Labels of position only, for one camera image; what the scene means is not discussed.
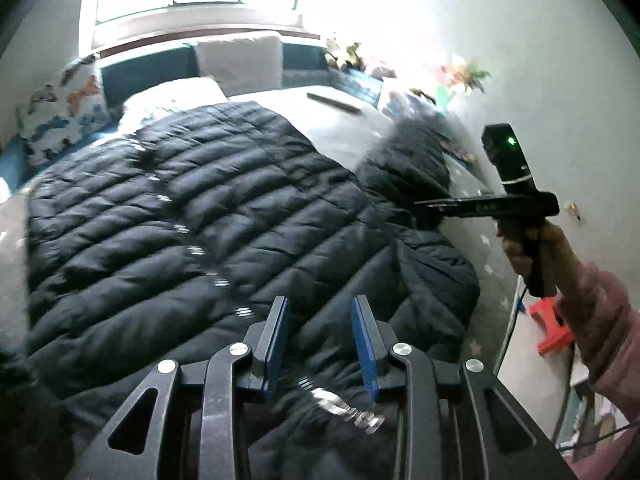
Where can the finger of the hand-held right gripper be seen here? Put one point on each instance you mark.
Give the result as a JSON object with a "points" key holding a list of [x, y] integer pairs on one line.
{"points": [[426, 206]]}

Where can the teal padded headboard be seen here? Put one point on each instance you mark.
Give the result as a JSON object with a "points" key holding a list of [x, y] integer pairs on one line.
{"points": [[150, 67]]}

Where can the red plastic stool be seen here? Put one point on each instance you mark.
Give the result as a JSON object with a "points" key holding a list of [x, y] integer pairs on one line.
{"points": [[550, 325]]}

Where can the person's right hand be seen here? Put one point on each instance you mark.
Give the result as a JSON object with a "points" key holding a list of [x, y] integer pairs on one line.
{"points": [[530, 252]]}

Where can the white pillow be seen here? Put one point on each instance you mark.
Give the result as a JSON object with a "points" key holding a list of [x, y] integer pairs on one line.
{"points": [[172, 100]]}

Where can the white square cushion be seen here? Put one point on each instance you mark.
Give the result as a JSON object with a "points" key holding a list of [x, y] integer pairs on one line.
{"points": [[240, 57]]}

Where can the dark flat remote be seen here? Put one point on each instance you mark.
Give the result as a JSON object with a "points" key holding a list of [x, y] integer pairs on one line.
{"points": [[334, 102]]}

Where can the black puffer jacket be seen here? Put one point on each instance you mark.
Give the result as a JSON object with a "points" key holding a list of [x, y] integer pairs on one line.
{"points": [[240, 220]]}

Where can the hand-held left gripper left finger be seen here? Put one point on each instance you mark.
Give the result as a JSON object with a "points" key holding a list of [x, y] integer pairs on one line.
{"points": [[276, 340]]}

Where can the butterfly print pillow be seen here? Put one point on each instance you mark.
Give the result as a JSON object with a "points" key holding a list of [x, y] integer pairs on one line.
{"points": [[62, 115]]}

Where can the stuffed toys pile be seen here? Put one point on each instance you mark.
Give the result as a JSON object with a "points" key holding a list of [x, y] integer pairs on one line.
{"points": [[350, 57]]}

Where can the person's right forearm pink sleeve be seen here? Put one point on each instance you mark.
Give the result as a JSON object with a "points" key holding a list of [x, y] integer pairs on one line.
{"points": [[607, 360]]}

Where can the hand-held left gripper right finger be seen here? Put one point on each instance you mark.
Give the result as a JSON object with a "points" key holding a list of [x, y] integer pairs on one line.
{"points": [[363, 342]]}

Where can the bed with grey sheet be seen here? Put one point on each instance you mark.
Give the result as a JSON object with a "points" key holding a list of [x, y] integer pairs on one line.
{"points": [[350, 125]]}

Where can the colourful flower wall decoration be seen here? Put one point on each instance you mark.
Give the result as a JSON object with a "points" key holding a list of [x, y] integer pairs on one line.
{"points": [[462, 77]]}

